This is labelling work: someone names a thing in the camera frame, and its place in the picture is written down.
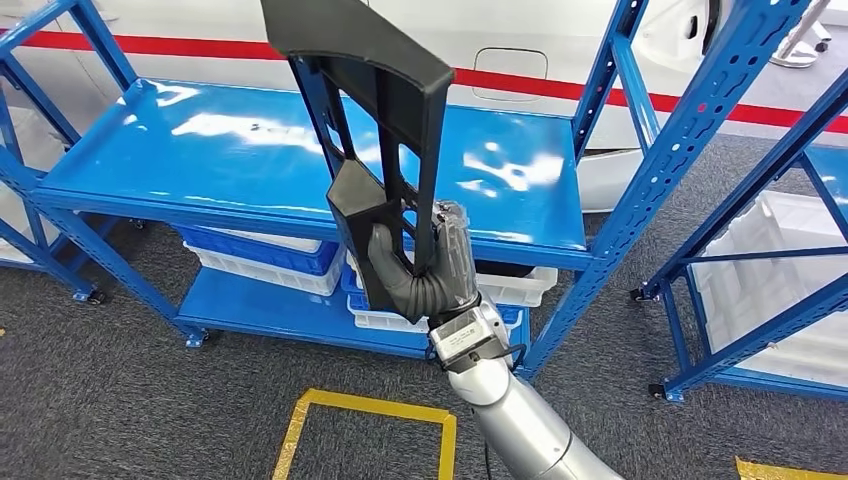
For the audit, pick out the chrome stanchion post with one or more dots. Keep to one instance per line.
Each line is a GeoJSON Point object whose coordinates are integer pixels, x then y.
{"type": "Point", "coordinates": [795, 53]}

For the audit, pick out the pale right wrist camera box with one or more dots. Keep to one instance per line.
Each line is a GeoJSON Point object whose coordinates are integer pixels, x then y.
{"type": "Point", "coordinates": [464, 338]}

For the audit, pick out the large translucent white crate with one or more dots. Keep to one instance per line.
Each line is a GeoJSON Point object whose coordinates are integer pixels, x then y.
{"type": "Point", "coordinates": [755, 291]}

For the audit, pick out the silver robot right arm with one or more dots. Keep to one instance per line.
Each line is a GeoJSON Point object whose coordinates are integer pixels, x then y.
{"type": "Point", "coordinates": [530, 437]}

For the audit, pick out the black plastic panel part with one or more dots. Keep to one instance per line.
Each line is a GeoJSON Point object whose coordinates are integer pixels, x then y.
{"type": "Point", "coordinates": [358, 40]}

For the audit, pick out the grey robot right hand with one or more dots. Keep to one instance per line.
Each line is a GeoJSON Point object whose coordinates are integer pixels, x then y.
{"type": "Point", "coordinates": [454, 252]}

